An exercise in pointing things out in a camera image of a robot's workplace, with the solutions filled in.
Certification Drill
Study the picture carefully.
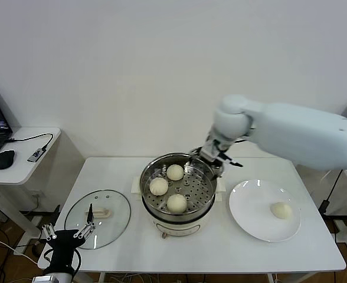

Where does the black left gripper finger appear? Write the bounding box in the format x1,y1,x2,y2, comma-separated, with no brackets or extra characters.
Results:
74,203,96,238
42,223,58,242

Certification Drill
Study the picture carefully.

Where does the black computer mouse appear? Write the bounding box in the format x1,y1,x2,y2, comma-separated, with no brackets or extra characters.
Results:
0,149,16,170

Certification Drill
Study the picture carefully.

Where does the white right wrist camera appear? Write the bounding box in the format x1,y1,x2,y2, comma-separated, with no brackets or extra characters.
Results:
202,134,221,153

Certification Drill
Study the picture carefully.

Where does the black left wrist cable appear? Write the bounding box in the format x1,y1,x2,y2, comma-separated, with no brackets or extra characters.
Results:
42,249,82,274

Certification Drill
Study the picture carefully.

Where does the black usb cable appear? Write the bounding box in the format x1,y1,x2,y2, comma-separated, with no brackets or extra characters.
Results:
6,133,55,149

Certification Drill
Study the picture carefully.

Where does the silver usb hub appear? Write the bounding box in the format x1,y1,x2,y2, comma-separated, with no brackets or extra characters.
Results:
27,146,48,162

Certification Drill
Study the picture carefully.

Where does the white steamed baozi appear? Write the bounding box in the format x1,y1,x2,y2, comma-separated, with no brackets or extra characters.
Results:
149,177,169,196
270,202,293,221
165,164,184,182
166,194,188,215

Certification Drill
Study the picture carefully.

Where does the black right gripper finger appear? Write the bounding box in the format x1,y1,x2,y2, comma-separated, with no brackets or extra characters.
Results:
188,148,204,163
217,151,244,168

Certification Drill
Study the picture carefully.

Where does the cream electric cooker pot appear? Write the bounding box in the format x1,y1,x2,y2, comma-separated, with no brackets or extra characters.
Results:
131,173,225,240

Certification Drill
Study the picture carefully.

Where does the black cable with power adapter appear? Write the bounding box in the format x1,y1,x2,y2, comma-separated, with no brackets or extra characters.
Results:
317,170,344,219

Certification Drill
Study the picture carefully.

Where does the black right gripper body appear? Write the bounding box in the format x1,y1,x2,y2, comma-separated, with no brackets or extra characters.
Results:
201,146,222,162

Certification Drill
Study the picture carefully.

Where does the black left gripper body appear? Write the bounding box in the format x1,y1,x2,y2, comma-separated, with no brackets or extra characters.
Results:
47,229,85,271

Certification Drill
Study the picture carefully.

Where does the round glass pot lid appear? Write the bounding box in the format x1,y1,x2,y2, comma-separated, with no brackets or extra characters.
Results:
64,189,132,250

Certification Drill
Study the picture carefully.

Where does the white cable bundle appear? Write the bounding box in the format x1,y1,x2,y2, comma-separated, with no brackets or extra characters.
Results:
108,273,162,283

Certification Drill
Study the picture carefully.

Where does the perforated steel steamer basket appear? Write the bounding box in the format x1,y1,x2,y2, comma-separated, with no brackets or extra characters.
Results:
140,152,218,222

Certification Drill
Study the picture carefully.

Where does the round white plate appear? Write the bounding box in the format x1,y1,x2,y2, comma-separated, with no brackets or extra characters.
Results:
228,179,302,243

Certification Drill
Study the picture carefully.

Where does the white floor cable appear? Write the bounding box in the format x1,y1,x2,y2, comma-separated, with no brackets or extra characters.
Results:
0,229,40,266

